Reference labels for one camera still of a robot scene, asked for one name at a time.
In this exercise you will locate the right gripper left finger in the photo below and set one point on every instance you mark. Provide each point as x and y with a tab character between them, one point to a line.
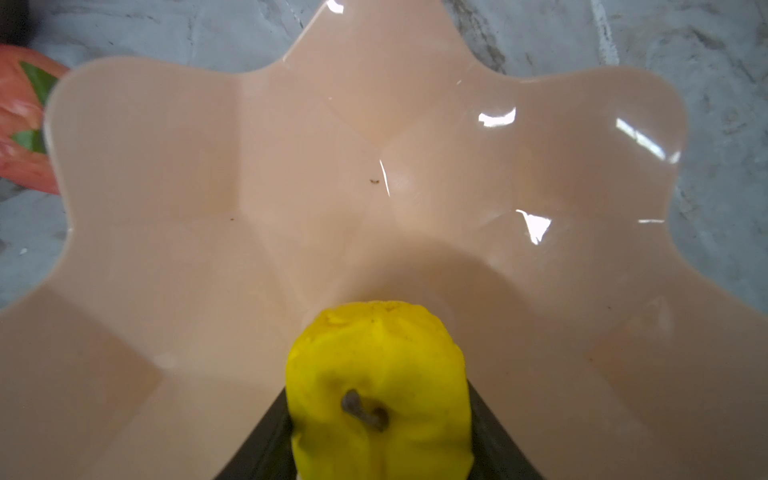
266	454

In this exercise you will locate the red fake strawberry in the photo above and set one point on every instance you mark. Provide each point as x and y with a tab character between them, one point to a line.
27	79

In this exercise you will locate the yellow fake apple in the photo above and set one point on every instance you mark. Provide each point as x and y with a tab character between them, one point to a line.
378	390

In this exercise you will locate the pink scalloped fruit bowl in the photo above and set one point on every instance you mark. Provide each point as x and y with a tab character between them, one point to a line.
213	215

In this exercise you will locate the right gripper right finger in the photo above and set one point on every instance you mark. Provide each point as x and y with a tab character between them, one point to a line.
496	455

